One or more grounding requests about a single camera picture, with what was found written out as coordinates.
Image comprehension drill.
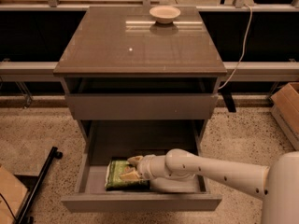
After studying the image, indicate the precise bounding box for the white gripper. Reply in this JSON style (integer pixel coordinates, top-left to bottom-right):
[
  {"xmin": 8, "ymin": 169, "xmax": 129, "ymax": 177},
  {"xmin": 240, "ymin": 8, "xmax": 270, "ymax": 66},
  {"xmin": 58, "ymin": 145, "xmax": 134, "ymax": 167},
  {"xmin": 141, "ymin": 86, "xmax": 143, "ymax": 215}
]
[{"xmin": 120, "ymin": 155, "xmax": 170, "ymax": 181}]

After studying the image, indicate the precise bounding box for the green jalapeno chip bag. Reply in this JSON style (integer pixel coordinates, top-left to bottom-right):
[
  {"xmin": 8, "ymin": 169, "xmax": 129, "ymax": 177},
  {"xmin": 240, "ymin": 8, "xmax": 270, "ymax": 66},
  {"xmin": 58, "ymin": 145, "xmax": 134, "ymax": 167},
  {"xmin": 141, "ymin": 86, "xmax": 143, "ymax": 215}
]
[{"xmin": 105, "ymin": 158, "xmax": 150, "ymax": 191}]

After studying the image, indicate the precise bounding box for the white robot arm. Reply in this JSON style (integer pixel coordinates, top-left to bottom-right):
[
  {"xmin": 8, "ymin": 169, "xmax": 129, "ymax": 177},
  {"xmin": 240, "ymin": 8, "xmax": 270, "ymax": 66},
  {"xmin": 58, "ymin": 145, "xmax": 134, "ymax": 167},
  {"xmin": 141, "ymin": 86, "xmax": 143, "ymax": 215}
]
[{"xmin": 120, "ymin": 149, "xmax": 299, "ymax": 224}]

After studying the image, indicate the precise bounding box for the open grey middle drawer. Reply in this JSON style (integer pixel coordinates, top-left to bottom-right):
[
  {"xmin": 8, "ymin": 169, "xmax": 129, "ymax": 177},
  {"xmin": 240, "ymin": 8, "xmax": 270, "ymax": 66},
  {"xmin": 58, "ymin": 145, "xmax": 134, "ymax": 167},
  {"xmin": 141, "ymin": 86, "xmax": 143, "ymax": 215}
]
[{"xmin": 61, "ymin": 119, "xmax": 223, "ymax": 214}]

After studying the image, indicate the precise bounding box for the closed grey top drawer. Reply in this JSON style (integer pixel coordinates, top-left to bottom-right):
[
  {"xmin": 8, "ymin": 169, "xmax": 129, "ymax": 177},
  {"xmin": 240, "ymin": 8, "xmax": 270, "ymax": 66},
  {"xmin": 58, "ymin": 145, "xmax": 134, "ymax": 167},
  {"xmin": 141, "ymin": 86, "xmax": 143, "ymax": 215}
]
[{"xmin": 65, "ymin": 94, "xmax": 218, "ymax": 120}]

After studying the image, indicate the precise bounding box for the grey drawer cabinet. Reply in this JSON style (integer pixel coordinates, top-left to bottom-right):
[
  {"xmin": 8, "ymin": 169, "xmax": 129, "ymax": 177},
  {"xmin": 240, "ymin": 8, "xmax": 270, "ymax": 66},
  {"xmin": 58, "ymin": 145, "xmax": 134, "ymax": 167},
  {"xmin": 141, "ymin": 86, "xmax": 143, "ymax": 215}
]
[{"xmin": 52, "ymin": 6, "xmax": 228, "ymax": 193}]

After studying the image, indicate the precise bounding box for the black wheeled stand leg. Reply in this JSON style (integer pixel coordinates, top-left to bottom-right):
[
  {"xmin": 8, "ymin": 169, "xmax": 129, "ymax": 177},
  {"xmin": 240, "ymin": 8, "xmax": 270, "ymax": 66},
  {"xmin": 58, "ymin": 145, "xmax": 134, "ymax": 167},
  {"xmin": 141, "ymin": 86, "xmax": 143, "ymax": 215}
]
[{"xmin": 15, "ymin": 147, "xmax": 63, "ymax": 224}]

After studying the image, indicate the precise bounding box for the cardboard box left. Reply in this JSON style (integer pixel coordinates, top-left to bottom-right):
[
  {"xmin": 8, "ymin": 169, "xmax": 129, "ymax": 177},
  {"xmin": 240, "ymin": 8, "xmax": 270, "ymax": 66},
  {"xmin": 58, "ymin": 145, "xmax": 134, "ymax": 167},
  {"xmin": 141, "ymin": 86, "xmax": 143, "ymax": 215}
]
[{"xmin": 0, "ymin": 165, "xmax": 28, "ymax": 224}]

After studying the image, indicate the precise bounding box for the cardboard box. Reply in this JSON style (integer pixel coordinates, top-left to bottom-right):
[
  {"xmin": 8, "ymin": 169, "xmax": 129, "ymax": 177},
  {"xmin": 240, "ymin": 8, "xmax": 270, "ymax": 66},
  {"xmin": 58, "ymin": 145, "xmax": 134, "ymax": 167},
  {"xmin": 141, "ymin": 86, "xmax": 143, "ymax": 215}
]
[
  {"xmin": 0, "ymin": 165, "xmax": 28, "ymax": 224},
  {"xmin": 271, "ymin": 82, "xmax": 299, "ymax": 150}
]

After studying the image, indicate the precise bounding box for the cream ceramic bowl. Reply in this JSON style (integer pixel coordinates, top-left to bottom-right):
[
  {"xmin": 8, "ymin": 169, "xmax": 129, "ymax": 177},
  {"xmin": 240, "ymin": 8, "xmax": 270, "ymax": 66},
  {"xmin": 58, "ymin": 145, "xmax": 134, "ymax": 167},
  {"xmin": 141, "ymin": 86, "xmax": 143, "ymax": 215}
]
[{"xmin": 149, "ymin": 6, "xmax": 180, "ymax": 24}]

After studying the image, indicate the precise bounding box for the cardboard box right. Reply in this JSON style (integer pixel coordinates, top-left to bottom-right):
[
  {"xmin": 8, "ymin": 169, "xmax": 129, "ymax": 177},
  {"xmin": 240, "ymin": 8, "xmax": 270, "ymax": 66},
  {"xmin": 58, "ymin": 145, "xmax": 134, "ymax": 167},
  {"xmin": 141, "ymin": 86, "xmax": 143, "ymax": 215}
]
[{"xmin": 271, "ymin": 82, "xmax": 299, "ymax": 150}]

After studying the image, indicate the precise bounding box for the black cable on floor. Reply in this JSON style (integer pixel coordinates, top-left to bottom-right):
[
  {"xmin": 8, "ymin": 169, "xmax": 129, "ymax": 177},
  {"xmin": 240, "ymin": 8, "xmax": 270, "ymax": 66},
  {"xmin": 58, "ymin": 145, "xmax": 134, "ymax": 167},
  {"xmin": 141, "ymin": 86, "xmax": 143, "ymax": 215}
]
[{"xmin": 0, "ymin": 192, "xmax": 18, "ymax": 224}]

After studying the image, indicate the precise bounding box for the grey metal rail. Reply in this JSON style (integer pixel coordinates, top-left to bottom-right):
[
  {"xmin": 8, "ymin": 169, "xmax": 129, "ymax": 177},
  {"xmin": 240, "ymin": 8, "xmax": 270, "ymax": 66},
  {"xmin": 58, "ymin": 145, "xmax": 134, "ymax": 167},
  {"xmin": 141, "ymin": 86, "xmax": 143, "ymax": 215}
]
[{"xmin": 0, "ymin": 62, "xmax": 299, "ymax": 82}]

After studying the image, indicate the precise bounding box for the white power cable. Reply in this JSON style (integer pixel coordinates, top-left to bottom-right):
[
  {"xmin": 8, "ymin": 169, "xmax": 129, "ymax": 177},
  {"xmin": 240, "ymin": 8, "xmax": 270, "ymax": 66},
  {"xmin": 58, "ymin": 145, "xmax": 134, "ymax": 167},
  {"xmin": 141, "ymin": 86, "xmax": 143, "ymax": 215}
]
[{"xmin": 218, "ymin": 4, "xmax": 253, "ymax": 91}]

